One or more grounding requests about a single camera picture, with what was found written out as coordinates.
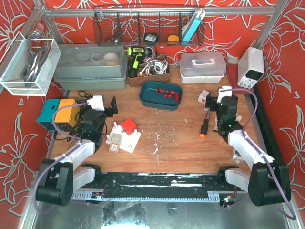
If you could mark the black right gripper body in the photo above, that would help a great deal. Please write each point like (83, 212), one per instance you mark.
(210, 102)

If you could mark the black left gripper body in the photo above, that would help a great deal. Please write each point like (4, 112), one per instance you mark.
(108, 111)

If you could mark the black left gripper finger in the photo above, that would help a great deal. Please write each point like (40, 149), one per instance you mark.
(113, 102)
(114, 108)

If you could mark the red cube power socket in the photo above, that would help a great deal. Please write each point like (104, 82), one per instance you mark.
(129, 126)

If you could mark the clear small parts box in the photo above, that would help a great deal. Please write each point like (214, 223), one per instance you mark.
(115, 143)

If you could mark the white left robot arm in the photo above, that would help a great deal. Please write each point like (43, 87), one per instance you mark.
(58, 178)

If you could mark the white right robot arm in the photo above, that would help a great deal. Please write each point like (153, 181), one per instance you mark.
(268, 182)

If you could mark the white cube charger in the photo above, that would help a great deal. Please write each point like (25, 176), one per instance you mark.
(203, 96)

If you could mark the woven wicker basket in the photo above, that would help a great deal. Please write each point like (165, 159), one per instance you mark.
(139, 80)

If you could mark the white lidded storage box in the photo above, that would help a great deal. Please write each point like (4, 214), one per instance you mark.
(202, 67)

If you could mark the white peg base board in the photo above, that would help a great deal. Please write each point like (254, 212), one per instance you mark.
(129, 142)

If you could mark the teal plastic tray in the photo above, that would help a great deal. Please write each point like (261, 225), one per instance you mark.
(150, 98)

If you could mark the red mat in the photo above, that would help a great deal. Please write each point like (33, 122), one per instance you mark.
(232, 74)

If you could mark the yellow device box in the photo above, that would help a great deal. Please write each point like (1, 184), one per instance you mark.
(65, 119)

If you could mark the grey plastic storage box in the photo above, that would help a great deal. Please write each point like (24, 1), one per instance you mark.
(91, 67)

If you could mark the white power supply unit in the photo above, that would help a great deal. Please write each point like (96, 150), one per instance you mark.
(250, 68)

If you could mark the teal device box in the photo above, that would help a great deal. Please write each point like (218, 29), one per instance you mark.
(49, 108)

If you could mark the yellow tape measure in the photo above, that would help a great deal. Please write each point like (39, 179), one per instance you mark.
(173, 40)

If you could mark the blue white power strip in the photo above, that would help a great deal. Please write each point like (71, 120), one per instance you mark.
(190, 28)

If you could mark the clear acrylic bin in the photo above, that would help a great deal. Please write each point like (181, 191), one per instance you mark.
(28, 71)

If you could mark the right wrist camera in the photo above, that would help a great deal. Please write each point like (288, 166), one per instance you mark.
(223, 92)

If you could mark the orange handled screwdriver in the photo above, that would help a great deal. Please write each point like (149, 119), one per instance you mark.
(205, 125)

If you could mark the yellow green cordless drill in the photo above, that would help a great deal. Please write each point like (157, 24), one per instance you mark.
(138, 55)

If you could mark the black wire mesh shelf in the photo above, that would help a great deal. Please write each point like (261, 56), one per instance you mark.
(127, 24)

